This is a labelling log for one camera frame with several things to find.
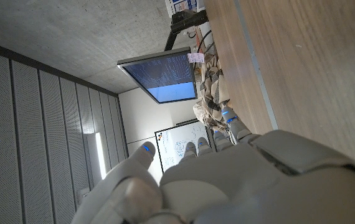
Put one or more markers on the pink sticky note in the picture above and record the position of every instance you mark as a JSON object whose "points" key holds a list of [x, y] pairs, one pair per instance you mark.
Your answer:
{"points": [[195, 58]]}

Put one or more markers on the white wipes canister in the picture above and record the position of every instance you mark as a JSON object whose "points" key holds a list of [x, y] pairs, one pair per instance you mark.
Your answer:
{"points": [[182, 5]]}

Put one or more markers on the whiteboard with black frame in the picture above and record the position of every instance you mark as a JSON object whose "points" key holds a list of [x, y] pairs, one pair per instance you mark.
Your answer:
{"points": [[177, 143]]}

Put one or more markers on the flat computer monitor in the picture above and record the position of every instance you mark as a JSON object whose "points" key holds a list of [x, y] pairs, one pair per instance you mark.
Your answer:
{"points": [[165, 77]]}

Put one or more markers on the beige plaid cloth bag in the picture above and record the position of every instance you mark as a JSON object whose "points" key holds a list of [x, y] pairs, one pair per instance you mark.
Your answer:
{"points": [[211, 96]]}

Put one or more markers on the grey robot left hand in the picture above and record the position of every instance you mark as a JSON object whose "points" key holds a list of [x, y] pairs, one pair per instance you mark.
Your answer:
{"points": [[246, 186]]}

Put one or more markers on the wall light strip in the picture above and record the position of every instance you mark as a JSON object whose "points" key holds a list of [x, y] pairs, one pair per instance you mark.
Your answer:
{"points": [[100, 155]]}

